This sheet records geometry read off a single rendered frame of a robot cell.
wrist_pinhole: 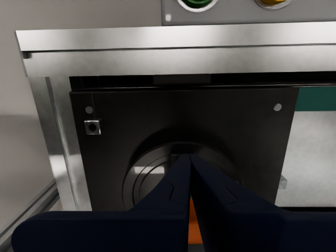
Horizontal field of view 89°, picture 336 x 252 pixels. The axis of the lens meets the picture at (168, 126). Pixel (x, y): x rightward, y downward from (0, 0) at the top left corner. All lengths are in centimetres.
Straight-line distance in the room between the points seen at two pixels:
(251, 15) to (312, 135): 19
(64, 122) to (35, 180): 24
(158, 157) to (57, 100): 13
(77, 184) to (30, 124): 17
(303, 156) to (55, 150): 35
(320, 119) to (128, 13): 31
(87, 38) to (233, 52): 15
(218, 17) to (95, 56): 13
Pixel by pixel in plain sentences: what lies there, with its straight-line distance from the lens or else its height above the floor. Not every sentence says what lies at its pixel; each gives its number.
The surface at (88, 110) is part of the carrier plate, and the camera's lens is 20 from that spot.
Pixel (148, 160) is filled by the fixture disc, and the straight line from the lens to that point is 18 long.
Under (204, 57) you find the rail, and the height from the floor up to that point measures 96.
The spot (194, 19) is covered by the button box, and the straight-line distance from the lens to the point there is 20.
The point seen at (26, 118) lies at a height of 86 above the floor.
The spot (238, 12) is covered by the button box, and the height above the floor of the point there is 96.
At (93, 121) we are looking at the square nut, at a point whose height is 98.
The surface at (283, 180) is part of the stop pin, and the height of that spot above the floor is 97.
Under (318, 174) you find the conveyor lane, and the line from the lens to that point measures 36.
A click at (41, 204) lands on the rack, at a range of 31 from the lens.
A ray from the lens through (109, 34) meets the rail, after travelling 20.
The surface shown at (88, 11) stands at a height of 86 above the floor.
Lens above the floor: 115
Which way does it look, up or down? 72 degrees down
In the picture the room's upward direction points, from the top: 176 degrees counter-clockwise
